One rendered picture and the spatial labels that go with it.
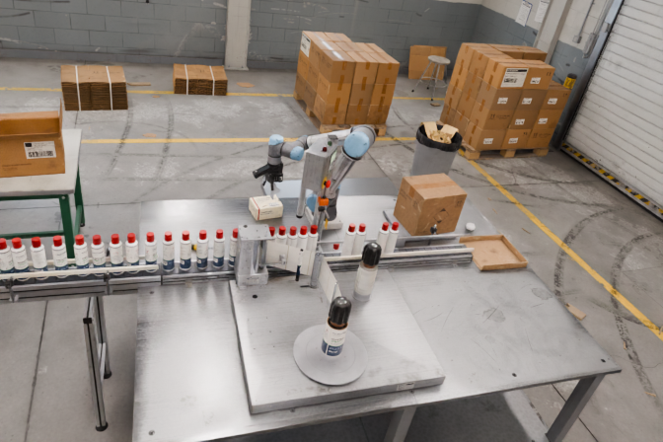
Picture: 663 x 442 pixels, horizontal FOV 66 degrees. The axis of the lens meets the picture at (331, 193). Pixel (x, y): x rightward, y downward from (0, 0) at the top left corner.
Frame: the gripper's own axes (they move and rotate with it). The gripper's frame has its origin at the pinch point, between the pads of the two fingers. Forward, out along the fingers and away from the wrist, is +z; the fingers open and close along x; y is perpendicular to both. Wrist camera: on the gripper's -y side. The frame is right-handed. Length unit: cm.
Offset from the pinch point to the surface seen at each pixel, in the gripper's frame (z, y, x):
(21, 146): -1, -120, 74
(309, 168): -43, -1, -48
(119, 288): 14, -84, -41
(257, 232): -18, -27, -56
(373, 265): -12, 19, -85
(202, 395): 14, -63, -107
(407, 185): -13, 74, -30
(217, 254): 0, -41, -46
